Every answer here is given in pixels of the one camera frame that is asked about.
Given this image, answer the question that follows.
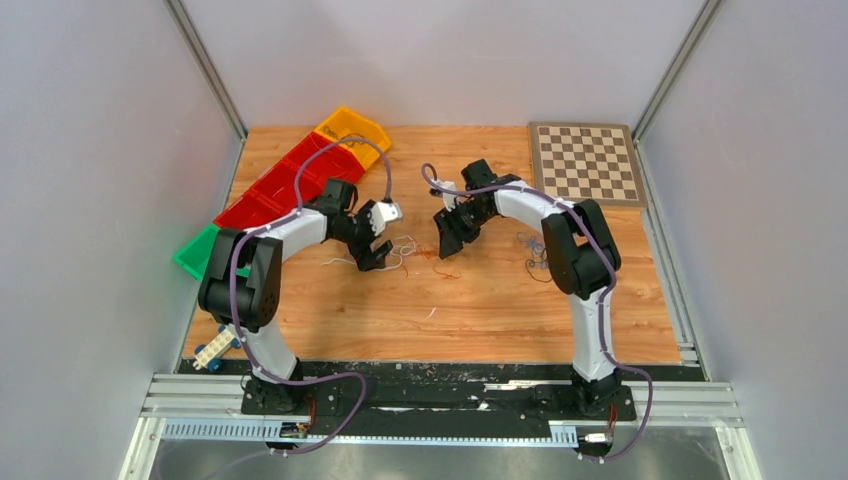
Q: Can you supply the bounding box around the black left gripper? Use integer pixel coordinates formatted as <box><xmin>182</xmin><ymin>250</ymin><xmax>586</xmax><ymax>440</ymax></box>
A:
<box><xmin>334</xmin><ymin>201</ymin><xmax>393</xmax><ymax>272</ymax></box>

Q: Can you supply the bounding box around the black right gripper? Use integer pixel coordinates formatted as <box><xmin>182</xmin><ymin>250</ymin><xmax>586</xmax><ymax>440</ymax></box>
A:
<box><xmin>435</xmin><ymin>201</ymin><xmax>495</xmax><ymax>260</ymax></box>

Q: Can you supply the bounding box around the blue wire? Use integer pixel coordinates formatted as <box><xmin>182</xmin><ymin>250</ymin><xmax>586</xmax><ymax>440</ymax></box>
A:
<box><xmin>516</xmin><ymin>230</ymin><xmax>549</xmax><ymax>269</ymax></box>

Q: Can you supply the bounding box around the brown wire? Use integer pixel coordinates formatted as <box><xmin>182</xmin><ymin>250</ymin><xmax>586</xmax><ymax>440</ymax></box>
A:
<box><xmin>523</xmin><ymin>254</ymin><xmax>558</xmax><ymax>285</ymax></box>

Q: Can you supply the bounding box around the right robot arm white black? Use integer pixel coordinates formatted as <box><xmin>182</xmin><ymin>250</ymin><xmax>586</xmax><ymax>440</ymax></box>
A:
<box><xmin>421</xmin><ymin>159</ymin><xmax>621</xmax><ymax>418</ymax></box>

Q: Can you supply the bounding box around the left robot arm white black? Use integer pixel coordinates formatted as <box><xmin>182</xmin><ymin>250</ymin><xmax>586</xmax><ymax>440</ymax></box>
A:
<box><xmin>198</xmin><ymin>179</ymin><xmax>403</xmax><ymax>414</ymax></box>

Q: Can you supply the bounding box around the red plastic bin far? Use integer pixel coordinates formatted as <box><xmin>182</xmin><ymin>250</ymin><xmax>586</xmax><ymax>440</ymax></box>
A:
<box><xmin>283</xmin><ymin>132</ymin><xmax>365</xmax><ymax>198</ymax></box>

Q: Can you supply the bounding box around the red plastic bin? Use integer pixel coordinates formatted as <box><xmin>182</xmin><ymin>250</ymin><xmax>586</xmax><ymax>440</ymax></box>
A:
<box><xmin>283</xmin><ymin>132</ymin><xmax>365</xmax><ymax>198</ymax></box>
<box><xmin>249</xmin><ymin>161</ymin><xmax>323</xmax><ymax>208</ymax></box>
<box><xmin>213</xmin><ymin>191</ymin><xmax>296</xmax><ymax>230</ymax></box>

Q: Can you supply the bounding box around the red plastic bin middle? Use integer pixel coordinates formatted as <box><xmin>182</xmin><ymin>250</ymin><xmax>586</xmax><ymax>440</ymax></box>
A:
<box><xmin>249</xmin><ymin>161</ymin><xmax>323</xmax><ymax>208</ymax></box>

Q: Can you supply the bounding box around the red plastic bin near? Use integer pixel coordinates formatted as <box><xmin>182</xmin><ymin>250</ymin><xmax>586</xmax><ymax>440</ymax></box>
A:
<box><xmin>213</xmin><ymin>191</ymin><xmax>296</xmax><ymax>230</ymax></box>

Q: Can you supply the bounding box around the yellow plastic bin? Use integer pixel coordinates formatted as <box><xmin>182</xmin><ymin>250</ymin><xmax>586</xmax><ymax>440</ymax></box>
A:
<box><xmin>313</xmin><ymin>106</ymin><xmax>392</xmax><ymax>170</ymax></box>

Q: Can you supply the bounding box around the wooden chessboard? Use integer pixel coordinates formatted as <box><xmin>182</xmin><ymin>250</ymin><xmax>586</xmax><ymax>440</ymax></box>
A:
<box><xmin>528</xmin><ymin>121</ymin><xmax>647</xmax><ymax>210</ymax></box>

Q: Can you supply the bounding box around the green plastic bin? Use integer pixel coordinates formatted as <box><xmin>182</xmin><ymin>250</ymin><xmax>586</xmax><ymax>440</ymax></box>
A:
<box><xmin>173</xmin><ymin>223</ymin><xmax>221</xmax><ymax>281</ymax></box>

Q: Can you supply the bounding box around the small white blue toy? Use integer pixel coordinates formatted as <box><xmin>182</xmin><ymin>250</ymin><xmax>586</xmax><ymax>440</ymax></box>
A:
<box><xmin>191</xmin><ymin>325</ymin><xmax>242</xmax><ymax>373</ymax></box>

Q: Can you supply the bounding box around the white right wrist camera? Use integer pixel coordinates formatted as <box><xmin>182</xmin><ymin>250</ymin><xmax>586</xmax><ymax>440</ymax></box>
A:
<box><xmin>430</xmin><ymin>180</ymin><xmax>458</xmax><ymax>212</ymax></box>

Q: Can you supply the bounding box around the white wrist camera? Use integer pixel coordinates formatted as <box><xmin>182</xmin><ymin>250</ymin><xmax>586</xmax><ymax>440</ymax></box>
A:
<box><xmin>368</xmin><ymin>201</ymin><xmax>403</xmax><ymax>236</ymax></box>
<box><xmin>430</xmin><ymin>180</ymin><xmax>458</xmax><ymax>212</ymax></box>

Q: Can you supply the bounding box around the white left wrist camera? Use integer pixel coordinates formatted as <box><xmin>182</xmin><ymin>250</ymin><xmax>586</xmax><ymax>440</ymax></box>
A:
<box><xmin>368</xmin><ymin>201</ymin><xmax>403</xmax><ymax>236</ymax></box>

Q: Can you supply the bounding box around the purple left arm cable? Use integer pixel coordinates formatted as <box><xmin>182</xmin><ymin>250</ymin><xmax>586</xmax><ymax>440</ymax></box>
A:
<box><xmin>227</xmin><ymin>136</ymin><xmax>395</xmax><ymax>456</ymax></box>

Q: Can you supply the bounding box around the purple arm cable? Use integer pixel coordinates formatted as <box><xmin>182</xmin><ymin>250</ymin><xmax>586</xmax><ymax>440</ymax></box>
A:
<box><xmin>227</xmin><ymin>136</ymin><xmax>395</xmax><ymax>456</ymax></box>
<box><xmin>421</xmin><ymin>162</ymin><xmax>656</xmax><ymax>463</ymax></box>

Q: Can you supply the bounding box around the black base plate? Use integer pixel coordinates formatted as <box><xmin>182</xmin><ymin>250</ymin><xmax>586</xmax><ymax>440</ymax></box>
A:
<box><xmin>177</xmin><ymin>358</ymin><xmax>705</xmax><ymax>440</ymax></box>

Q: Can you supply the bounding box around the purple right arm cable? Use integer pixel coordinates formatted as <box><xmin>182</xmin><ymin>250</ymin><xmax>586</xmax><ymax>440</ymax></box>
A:
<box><xmin>421</xmin><ymin>162</ymin><xmax>656</xmax><ymax>463</ymax></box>

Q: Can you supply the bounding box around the white slotted cable duct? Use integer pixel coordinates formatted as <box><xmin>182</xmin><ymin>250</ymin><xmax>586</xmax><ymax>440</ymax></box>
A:
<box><xmin>161</xmin><ymin>419</ymin><xmax>579</xmax><ymax>448</ymax></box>

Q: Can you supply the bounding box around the aluminium frame rail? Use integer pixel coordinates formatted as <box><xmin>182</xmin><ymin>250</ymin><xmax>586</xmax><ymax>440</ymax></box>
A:
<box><xmin>141</xmin><ymin>374</ymin><xmax>745</xmax><ymax>428</ymax></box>

